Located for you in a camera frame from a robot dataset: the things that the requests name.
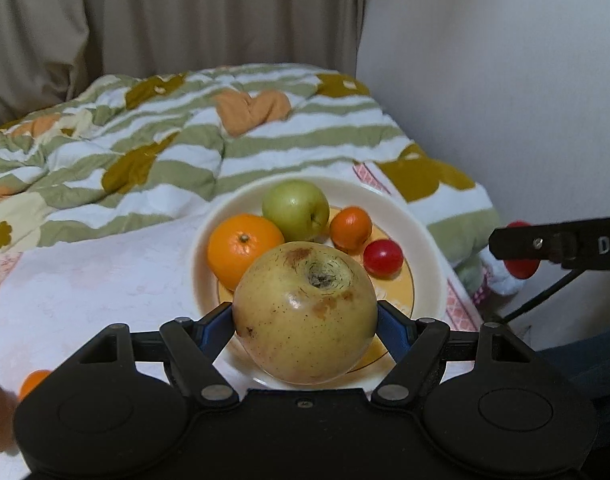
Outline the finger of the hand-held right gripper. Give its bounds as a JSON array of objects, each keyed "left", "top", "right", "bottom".
[{"left": 488, "top": 216, "right": 610, "bottom": 271}]

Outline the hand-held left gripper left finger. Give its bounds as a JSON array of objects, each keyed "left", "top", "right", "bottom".
[{"left": 79, "top": 302, "right": 241, "bottom": 408}]

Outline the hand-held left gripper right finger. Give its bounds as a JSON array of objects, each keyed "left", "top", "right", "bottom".
[{"left": 371, "top": 300, "right": 534, "bottom": 408}]

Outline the red cherry tomato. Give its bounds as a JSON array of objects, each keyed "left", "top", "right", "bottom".
[
  {"left": 363, "top": 239, "right": 404, "bottom": 278},
  {"left": 502, "top": 220, "right": 541, "bottom": 280}
]

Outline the cream plate with cartoon print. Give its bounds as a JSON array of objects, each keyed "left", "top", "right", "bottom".
[{"left": 191, "top": 175, "right": 446, "bottom": 389}]

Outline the large orange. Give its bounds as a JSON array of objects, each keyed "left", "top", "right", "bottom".
[
  {"left": 207, "top": 214, "right": 286, "bottom": 292},
  {"left": 19, "top": 370, "right": 54, "bottom": 402}
]

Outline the large yellow apple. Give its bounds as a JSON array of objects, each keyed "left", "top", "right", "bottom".
[{"left": 232, "top": 241, "right": 379, "bottom": 387}]

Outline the small tangerine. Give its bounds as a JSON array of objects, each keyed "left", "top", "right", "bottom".
[{"left": 330, "top": 206, "right": 373, "bottom": 254}]

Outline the green apple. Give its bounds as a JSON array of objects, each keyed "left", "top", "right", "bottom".
[{"left": 262, "top": 180, "right": 331, "bottom": 242}]

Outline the white patterned cloth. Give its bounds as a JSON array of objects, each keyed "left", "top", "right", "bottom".
[{"left": 455, "top": 250, "right": 528, "bottom": 307}]

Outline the pink floral tablecloth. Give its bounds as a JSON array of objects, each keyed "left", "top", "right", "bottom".
[{"left": 0, "top": 160, "right": 486, "bottom": 480}]

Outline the dark blue clothing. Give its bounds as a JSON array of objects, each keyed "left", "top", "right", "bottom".
[{"left": 535, "top": 324, "right": 610, "bottom": 466}]

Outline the green striped floral blanket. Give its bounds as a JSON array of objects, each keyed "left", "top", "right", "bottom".
[{"left": 0, "top": 63, "right": 503, "bottom": 281}]

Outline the beige curtain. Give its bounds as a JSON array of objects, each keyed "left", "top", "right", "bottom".
[{"left": 0, "top": 0, "right": 367, "bottom": 127}]

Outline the black cable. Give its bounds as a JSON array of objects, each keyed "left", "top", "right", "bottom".
[{"left": 502, "top": 268, "right": 586, "bottom": 322}]

